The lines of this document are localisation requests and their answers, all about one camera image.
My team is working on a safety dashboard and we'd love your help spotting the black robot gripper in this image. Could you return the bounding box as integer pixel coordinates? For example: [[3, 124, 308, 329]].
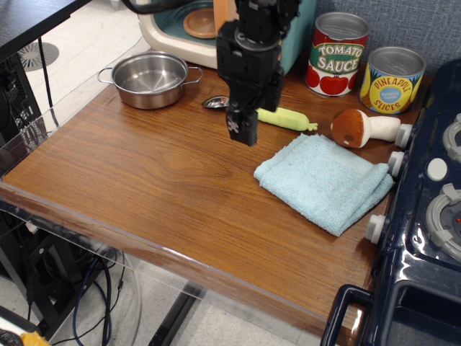
[[216, 20, 284, 146]]

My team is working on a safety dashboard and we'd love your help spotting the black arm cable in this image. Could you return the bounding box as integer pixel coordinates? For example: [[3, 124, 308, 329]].
[[120, 0, 195, 15]]

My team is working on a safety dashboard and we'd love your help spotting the light blue towel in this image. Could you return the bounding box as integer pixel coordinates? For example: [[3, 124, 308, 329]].
[[254, 134, 394, 236]]

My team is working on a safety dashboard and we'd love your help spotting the plush brown mushroom toy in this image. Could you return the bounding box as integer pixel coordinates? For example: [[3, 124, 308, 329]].
[[330, 109, 401, 148]]

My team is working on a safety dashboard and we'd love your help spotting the pineapple slices can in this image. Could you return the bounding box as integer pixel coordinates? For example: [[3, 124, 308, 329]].
[[359, 46, 426, 115]]

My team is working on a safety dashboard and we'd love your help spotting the tomato sauce can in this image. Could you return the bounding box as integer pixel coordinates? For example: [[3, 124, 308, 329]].
[[305, 12, 370, 97]]

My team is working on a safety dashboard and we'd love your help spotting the black desk at left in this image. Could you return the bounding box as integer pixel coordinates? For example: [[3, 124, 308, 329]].
[[1, 0, 89, 61]]

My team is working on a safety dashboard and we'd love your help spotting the teal toy microwave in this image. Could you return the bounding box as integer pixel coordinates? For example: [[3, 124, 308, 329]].
[[138, 1, 316, 72]]

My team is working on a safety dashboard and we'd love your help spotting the black floor cable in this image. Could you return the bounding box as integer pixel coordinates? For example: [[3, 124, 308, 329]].
[[53, 248, 127, 346]]

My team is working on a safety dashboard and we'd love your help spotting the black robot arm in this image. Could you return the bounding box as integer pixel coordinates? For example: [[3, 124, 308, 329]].
[[216, 1, 300, 146]]

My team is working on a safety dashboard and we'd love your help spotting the dark blue toy stove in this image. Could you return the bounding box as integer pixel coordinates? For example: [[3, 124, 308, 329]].
[[321, 60, 460, 345]]

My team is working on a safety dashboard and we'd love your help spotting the small steel pot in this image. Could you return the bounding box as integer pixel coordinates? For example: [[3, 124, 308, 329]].
[[97, 51, 204, 110]]

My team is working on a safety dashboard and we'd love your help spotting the blue floor cable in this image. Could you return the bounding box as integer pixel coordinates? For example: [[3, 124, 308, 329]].
[[73, 252, 112, 346]]

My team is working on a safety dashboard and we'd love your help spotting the spoon with green handle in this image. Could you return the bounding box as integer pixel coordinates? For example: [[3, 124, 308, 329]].
[[202, 95, 318, 132]]

